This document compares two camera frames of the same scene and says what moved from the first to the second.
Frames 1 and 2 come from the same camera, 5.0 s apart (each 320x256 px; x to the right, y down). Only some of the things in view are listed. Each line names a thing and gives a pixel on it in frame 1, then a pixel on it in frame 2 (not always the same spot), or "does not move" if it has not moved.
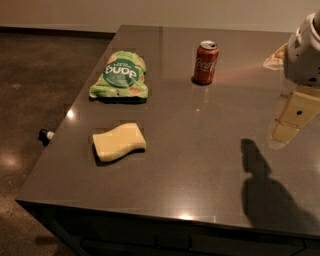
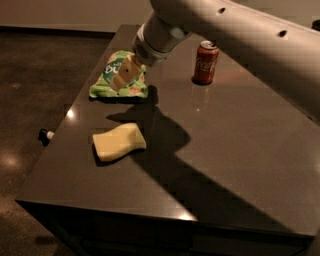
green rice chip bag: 123,76 does not move
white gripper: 302,60 -> 148,52
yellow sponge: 119,141 does not move
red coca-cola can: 205,63 does not move
